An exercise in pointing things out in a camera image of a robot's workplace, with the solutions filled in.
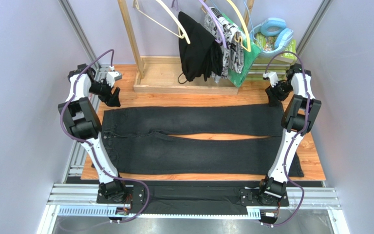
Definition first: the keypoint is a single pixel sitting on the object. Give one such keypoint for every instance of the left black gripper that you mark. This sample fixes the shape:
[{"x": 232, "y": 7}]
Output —
[{"x": 111, "y": 99}]

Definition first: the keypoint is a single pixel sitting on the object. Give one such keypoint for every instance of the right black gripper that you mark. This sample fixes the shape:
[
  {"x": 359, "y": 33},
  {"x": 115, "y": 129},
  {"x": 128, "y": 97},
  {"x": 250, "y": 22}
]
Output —
[{"x": 274, "y": 93}]

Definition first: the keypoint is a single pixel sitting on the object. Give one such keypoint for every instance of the black denim trousers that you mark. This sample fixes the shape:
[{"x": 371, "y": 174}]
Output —
[{"x": 193, "y": 140}]

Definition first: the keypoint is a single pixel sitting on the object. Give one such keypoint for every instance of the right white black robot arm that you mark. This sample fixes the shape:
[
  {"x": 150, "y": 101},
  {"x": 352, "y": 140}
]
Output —
[{"x": 297, "y": 120}]

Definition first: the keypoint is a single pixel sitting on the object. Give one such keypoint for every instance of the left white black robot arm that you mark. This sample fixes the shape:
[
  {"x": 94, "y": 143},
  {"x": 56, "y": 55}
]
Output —
[{"x": 81, "y": 122}]

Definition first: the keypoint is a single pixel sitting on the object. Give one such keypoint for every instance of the cream plastic hanger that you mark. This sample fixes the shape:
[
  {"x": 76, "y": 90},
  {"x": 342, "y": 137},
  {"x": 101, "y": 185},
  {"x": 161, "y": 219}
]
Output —
[{"x": 170, "y": 23}]

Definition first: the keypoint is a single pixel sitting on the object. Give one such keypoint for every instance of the green wooden drawer box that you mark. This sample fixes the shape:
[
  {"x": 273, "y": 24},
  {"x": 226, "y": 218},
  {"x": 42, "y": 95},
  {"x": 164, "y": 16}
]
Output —
[{"x": 279, "y": 65}]

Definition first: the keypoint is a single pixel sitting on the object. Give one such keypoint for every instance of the wooden clothes rack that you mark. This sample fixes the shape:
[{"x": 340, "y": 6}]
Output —
[{"x": 158, "y": 74}]

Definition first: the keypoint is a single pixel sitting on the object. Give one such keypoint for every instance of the green tote bag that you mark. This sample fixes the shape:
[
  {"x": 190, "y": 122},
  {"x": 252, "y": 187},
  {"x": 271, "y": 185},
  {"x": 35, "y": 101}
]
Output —
[{"x": 251, "y": 52}]

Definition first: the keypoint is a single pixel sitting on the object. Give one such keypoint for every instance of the green book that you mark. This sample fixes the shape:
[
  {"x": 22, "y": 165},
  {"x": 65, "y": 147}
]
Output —
[{"x": 267, "y": 45}]

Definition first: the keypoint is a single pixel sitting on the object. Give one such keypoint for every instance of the light blue headphones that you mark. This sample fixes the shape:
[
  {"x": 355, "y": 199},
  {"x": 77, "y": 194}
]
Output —
[{"x": 273, "y": 28}]

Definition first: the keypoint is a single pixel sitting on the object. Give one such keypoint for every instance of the black white patterned garment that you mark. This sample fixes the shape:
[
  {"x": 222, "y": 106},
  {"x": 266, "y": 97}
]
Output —
[{"x": 233, "y": 56}]

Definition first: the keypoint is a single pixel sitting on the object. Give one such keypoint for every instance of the black hanging garment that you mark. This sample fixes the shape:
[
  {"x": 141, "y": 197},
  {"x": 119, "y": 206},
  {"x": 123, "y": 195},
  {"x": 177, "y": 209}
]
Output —
[{"x": 203, "y": 55}]

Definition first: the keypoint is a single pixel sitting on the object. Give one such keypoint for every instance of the black cloth strip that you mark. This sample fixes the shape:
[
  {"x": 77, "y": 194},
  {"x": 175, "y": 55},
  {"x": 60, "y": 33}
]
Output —
[{"x": 194, "y": 197}]

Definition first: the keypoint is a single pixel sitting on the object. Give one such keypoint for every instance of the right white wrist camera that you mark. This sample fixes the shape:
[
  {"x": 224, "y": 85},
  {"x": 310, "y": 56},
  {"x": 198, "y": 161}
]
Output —
[{"x": 272, "y": 77}]

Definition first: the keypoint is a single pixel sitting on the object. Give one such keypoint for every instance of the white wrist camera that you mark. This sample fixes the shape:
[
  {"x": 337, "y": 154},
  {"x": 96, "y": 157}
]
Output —
[
  {"x": 112, "y": 76},
  {"x": 272, "y": 77}
]

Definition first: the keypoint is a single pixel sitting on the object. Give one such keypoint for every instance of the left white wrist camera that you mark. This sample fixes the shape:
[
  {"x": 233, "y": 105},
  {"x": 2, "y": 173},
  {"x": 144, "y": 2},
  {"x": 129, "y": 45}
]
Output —
[{"x": 112, "y": 76}]

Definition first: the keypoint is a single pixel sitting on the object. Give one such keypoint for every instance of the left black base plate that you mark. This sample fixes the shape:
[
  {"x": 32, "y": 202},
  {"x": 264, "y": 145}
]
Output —
[{"x": 133, "y": 195}]

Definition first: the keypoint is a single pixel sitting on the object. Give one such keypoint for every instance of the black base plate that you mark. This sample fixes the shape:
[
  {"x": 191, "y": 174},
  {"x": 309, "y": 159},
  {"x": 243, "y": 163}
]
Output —
[
  {"x": 133, "y": 195},
  {"x": 252, "y": 197}
]

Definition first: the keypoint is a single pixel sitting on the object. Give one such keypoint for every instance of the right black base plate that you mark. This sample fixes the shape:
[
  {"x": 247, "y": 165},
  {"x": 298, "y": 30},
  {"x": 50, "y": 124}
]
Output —
[{"x": 252, "y": 197}]

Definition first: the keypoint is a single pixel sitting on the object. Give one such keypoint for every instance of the aluminium frame rail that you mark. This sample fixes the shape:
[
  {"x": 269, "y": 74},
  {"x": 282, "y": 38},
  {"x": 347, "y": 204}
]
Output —
[{"x": 86, "y": 195}]

